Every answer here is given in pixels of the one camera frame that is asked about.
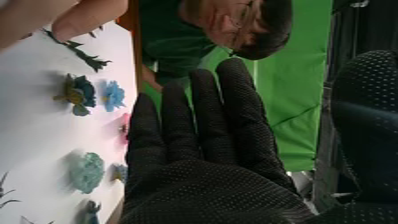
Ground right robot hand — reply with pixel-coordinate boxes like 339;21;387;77
120;49;398;224

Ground person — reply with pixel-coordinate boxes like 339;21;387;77
0;0;295;93

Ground small blue flower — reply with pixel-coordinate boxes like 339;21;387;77
110;163;129;184
80;199;103;224

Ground teal flower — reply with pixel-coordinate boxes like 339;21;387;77
67;152;106;195

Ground pink flower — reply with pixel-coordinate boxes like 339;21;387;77
113;112;133;145

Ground white sheet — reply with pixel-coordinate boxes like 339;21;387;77
0;21;140;224

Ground green sprig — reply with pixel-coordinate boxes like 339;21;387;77
0;171;23;210
41;29;112;73

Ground dark blue flower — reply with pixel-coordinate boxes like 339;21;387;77
51;74;97;117

